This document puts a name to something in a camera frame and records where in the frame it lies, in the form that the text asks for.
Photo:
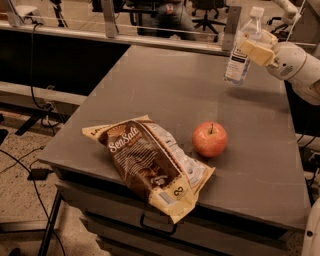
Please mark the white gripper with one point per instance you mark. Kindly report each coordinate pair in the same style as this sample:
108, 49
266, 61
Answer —
288, 62

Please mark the clear plastic water bottle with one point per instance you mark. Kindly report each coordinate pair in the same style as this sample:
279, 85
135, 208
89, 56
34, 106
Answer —
238, 63

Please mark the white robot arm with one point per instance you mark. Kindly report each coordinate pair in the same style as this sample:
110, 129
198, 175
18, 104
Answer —
306, 84

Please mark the black office chair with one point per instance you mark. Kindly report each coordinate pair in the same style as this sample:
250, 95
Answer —
211, 13

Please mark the red apple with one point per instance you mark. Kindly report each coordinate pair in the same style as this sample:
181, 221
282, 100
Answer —
209, 139

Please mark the brown SenSala chip bag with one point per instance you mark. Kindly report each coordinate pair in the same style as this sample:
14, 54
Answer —
152, 165

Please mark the grey drawer cabinet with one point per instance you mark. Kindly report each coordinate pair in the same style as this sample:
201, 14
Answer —
127, 226

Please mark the black power adapter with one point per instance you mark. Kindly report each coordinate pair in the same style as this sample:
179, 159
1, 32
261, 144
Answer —
38, 174

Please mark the black metal table leg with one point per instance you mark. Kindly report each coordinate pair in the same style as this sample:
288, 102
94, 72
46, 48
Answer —
49, 230

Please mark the metal railing post right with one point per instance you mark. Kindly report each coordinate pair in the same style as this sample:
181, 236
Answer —
231, 27

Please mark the metal railing post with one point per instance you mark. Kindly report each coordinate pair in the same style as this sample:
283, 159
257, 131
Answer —
109, 18
13, 16
231, 27

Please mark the black drawer handle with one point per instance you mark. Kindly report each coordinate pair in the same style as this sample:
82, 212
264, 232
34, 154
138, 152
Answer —
158, 223

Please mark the metal railing post far left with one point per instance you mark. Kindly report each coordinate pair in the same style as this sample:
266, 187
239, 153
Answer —
13, 16

